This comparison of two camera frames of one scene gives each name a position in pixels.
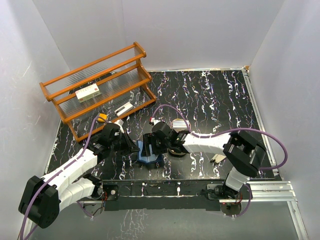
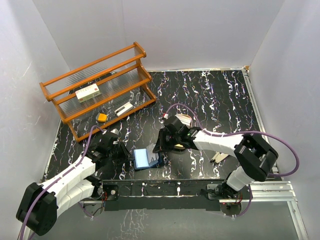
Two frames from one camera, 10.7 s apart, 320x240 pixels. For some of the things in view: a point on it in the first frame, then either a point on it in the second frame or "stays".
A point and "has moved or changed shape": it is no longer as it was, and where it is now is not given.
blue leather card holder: (151, 158) has moved or changed shape
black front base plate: (189, 194) stays
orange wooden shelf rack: (88, 96) stays
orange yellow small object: (103, 115) stays
